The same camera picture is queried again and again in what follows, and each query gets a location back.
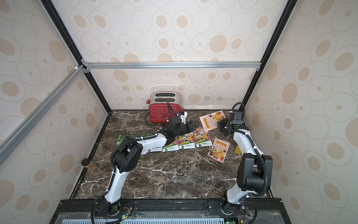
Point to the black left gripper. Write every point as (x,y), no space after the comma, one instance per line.
(192,128)

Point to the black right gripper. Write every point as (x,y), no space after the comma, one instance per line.
(225,124)

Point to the flower seed packet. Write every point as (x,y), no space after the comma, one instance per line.
(174,146)
(187,141)
(202,138)

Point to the orange striped seed packet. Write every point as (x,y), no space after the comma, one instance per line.
(210,121)
(218,150)

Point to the green seed packet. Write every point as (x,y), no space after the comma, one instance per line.
(121,138)
(155,149)

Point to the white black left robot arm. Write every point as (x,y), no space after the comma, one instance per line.
(125,158)

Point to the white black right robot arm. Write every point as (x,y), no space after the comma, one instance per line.
(255,169)

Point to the red polka dot toaster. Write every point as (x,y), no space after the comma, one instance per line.
(164,106)

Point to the yellow bottle black cap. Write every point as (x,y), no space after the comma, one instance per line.
(238,150)

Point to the brown bottle black cap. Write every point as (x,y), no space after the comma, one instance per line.
(89,165)

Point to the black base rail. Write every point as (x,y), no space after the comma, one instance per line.
(172,211)

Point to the horizontal aluminium rail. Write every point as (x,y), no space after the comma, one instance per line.
(170,65)

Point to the left diagonal aluminium rail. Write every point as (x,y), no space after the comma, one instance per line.
(15,138)

